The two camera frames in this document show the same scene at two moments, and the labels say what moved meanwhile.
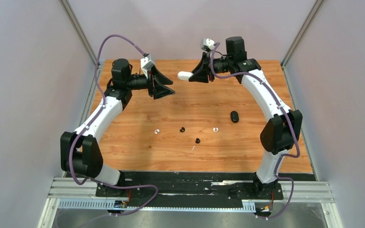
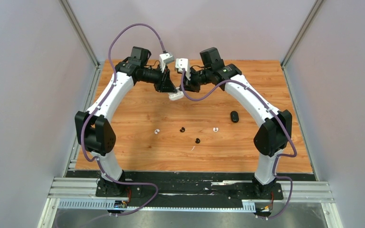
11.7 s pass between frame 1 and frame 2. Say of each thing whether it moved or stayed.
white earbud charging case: moved
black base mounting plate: stayed
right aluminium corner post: stayed
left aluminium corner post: stayed
